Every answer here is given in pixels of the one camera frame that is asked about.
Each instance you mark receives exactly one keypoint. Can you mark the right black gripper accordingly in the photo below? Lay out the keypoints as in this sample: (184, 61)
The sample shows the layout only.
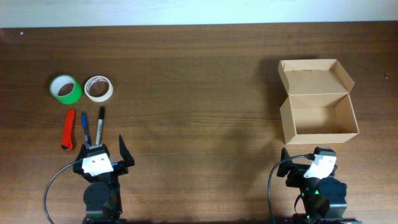
(297, 171)

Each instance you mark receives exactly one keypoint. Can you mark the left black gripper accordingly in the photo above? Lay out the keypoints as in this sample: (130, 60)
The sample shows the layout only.
(120, 166)

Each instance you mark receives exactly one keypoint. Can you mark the red utility knife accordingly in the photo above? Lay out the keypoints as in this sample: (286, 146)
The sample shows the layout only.
(67, 139)

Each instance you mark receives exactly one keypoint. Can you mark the blue ballpoint pen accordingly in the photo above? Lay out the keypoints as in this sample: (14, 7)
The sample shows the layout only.
(85, 130)

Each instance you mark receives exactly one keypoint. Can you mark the brown cardboard box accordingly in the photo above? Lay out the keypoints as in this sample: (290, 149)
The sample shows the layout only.
(318, 109)

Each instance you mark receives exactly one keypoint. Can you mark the white masking tape roll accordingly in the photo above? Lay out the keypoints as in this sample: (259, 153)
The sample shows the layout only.
(91, 81)

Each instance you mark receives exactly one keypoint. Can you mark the green tape roll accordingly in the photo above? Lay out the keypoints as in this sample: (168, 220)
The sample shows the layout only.
(65, 80)

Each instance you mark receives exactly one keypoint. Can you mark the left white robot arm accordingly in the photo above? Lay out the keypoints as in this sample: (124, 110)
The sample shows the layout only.
(102, 197)

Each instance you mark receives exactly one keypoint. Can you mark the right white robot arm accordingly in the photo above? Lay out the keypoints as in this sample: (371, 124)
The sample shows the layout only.
(323, 196)

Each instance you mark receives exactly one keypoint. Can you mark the black and white marker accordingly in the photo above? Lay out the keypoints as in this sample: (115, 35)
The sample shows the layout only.
(100, 125)

